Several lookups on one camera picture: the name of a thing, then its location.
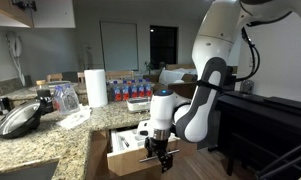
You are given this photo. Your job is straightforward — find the white whiteboard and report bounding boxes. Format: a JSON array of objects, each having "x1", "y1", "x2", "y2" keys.
[{"x1": 101, "y1": 22, "x2": 138, "y2": 71}]

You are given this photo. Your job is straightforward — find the white wall phone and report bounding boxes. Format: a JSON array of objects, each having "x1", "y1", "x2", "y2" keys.
[{"x1": 6, "y1": 32, "x2": 26, "y2": 85}]

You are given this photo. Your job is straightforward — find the black coffee mug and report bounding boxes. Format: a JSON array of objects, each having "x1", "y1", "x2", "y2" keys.
[{"x1": 0, "y1": 96, "x2": 11, "y2": 115}]

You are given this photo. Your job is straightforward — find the upper wooden cabinet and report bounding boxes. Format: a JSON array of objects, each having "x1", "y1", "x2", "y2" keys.
[{"x1": 0, "y1": 0, "x2": 34, "y2": 28}]

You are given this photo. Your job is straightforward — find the clear plastic bottle bag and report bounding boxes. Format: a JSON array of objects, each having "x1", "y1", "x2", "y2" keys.
[{"x1": 54, "y1": 84, "x2": 80, "y2": 115}]

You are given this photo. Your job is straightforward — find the dark jar with tan lid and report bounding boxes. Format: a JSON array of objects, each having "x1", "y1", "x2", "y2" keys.
[{"x1": 35, "y1": 79, "x2": 55, "y2": 114}]

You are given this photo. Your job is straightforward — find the white paper towel roll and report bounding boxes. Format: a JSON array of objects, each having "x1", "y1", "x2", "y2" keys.
[{"x1": 84, "y1": 69, "x2": 108, "y2": 108}]

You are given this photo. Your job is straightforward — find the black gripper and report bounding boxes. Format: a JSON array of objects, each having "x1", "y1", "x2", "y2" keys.
[{"x1": 144, "y1": 137, "x2": 173, "y2": 173}]

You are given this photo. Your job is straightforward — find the black pot lid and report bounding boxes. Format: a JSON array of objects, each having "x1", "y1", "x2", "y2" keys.
[{"x1": 0, "y1": 99, "x2": 45, "y2": 139}]

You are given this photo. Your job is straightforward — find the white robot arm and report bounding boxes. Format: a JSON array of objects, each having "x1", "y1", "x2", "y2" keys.
[{"x1": 137, "y1": 0, "x2": 301, "y2": 172}]

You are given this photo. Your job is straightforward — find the white cutlery tray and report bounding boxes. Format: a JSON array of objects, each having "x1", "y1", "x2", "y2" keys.
[{"x1": 111, "y1": 129, "x2": 145, "y2": 152}]

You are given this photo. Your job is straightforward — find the Fiji water bottle pack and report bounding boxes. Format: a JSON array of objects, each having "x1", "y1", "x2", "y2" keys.
[{"x1": 107, "y1": 79, "x2": 154, "y2": 101}]

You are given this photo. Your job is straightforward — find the white plastic container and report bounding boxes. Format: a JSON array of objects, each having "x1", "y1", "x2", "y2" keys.
[{"x1": 127, "y1": 98, "x2": 151, "y2": 112}]

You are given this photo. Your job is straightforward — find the wooden drawer with steel handle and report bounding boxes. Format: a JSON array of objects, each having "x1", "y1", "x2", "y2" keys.
[{"x1": 107, "y1": 134, "x2": 197, "y2": 178}]

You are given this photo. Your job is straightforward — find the white paper sheet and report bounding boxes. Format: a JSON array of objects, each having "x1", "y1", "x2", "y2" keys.
[{"x1": 58, "y1": 106, "x2": 92, "y2": 129}]

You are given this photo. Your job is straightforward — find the black digital piano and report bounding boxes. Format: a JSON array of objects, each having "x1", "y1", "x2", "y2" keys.
[{"x1": 216, "y1": 91, "x2": 301, "y2": 180}]

